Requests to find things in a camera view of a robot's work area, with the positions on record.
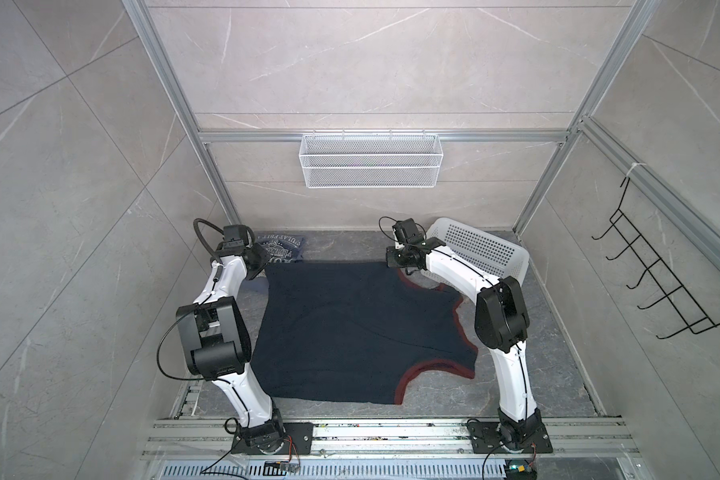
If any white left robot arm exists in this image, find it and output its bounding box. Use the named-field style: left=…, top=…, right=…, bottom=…
left=177, top=241, right=286, bottom=454

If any dark navy tank top pile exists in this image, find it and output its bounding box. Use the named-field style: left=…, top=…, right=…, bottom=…
left=250, top=262, right=478, bottom=405

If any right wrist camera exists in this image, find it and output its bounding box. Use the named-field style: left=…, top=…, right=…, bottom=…
left=392, top=218, right=426, bottom=245

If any black wire hook rack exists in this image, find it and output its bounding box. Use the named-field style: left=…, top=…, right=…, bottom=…
left=591, top=178, right=720, bottom=340

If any white plastic laundry basket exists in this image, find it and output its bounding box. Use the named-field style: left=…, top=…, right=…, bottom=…
left=426, top=217, right=530, bottom=284

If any white wire mesh wall basket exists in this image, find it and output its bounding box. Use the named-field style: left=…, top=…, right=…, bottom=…
left=298, top=133, right=444, bottom=189

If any blue-grey tank top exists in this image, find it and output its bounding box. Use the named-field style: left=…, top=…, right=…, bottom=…
left=257, top=233, right=306, bottom=263

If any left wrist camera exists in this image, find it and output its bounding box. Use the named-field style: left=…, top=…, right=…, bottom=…
left=217, top=224, right=256, bottom=256

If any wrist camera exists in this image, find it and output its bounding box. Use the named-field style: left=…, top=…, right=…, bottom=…
left=392, top=218, right=426, bottom=245
left=217, top=224, right=256, bottom=256

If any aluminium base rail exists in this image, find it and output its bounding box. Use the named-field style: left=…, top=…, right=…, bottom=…
left=141, top=417, right=640, bottom=460

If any grey slotted cable duct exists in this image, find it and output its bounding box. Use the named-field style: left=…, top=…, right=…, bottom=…
left=156, top=458, right=508, bottom=479

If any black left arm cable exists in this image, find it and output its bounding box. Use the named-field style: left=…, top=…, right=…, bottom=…
left=192, top=218, right=226, bottom=265

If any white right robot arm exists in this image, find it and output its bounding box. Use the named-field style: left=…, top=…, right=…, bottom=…
left=386, top=238, right=543, bottom=452

